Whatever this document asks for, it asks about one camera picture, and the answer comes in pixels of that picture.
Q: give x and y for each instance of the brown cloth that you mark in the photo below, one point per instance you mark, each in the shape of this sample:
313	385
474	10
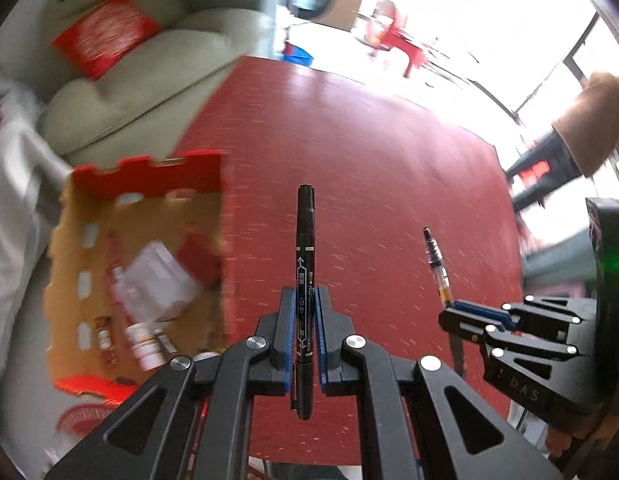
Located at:
597	120

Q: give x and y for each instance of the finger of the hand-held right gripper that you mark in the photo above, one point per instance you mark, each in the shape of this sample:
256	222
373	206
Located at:
529	375
482	310

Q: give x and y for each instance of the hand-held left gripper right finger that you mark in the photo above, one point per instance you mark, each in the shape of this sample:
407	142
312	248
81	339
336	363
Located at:
321	340

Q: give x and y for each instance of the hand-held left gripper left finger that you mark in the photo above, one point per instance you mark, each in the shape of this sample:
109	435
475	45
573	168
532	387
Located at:
289	340

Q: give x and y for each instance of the red plastic stool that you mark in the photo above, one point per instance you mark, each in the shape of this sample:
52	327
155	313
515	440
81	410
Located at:
394	35

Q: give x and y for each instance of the pale green sofa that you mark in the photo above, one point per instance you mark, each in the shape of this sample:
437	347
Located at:
139	85

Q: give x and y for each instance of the brown spice jar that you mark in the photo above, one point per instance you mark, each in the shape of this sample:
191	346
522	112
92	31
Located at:
104	342

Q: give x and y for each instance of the black clear-barrel pen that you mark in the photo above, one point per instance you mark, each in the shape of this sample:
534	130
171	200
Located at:
437	265

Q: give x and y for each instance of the long black marker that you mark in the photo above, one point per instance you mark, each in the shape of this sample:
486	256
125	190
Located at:
304	240

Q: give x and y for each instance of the clear plastic container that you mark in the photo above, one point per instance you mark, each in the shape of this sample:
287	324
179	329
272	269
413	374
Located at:
157	280

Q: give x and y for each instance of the red patterned cushion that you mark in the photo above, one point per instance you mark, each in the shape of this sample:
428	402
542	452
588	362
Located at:
104	35

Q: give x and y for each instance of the blue basin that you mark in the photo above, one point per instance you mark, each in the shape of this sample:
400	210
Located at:
297	54

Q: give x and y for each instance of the small red box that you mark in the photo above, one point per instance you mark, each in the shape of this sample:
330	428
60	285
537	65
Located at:
202	257

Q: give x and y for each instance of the pink pen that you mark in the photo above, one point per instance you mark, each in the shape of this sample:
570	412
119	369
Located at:
113	255

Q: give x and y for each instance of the grey white blanket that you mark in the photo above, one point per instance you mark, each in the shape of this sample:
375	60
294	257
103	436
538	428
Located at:
14	210

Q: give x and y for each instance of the white bottle orange band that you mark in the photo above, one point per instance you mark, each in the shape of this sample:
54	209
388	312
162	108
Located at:
144	347

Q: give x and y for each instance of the red cardboard box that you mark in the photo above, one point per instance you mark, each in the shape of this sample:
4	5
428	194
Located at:
69	220

